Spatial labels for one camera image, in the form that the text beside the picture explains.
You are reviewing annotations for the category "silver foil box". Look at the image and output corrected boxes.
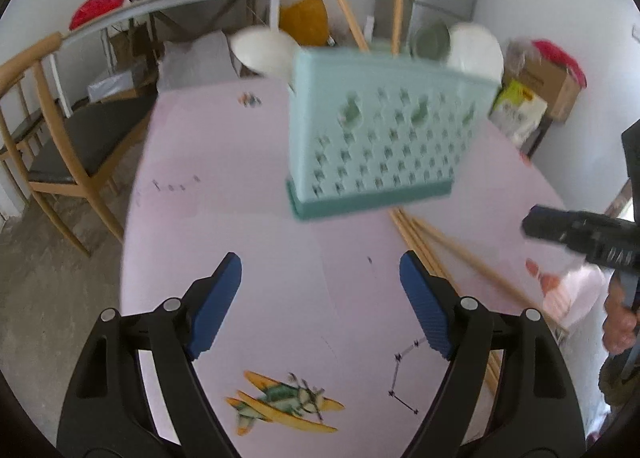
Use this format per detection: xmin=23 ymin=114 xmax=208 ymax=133
xmin=86 ymin=65 xmax=148 ymax=103

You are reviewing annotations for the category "red bag on cardboard box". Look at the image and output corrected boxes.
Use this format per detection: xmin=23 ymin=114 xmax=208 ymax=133
xmin=531 ymin=39 xmax=587 ymax=88

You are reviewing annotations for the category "yellow plastic bag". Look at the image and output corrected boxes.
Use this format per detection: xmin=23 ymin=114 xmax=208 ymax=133
xmin=279 ymin=0 xmax=329 ymax=48

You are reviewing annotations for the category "person's right hand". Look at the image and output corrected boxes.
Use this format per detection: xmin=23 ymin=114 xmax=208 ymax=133
xmin=602 ymin=280 xmax=640 ymax=355

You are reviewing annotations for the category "white plastic spoon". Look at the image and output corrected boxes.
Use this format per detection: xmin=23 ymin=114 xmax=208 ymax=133
xmin=230 ymin=26 xmax=301 ymax=88
xmin=446 ymin=22 xmax=505 ymax=81

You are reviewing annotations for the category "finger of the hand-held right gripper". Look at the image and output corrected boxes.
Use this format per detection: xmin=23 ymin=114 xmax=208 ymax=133
xmin=521 ymin=204 xmax=596 ymax=256

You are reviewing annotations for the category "wooden chair with dark seat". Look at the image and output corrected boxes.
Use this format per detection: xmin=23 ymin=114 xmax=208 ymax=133
xmin=0 ymin=32 xmax=157 ymax=259

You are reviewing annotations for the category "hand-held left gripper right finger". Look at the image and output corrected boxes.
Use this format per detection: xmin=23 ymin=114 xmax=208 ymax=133
xmin=399 ymin=250 xmax=586 ymax=458

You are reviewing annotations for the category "red plastic bag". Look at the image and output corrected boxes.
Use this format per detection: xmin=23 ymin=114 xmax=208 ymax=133
xmin=69 ymin=0 xmax=126 ymax=31

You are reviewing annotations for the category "pink printed tablecloth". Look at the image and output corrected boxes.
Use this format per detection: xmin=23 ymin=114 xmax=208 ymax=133
xmin=120 ymin=80 xmax=608 ymax=458

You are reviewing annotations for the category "cardboard box under desk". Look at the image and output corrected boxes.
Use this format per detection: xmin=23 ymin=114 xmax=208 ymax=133
xmin=107 ymin=28 xmax=153 ymax=71

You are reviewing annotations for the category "mint green utensil holder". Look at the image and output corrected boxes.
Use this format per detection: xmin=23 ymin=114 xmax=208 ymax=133
xmin=285 ymin=45 xmax=501 ymax=223

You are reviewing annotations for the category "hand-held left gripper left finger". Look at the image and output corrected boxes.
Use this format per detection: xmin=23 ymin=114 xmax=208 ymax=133
xmin=56 ymin=252 xmax=243 ymax=458

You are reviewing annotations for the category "white sack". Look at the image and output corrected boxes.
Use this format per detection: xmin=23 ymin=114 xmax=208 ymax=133
xmin=159 ymin=30 xmax=246 ymax=94

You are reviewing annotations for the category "metal spoon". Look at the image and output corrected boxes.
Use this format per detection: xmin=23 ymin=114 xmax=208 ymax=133
xmin=410 ymin=22 xmax=453 ymax=63

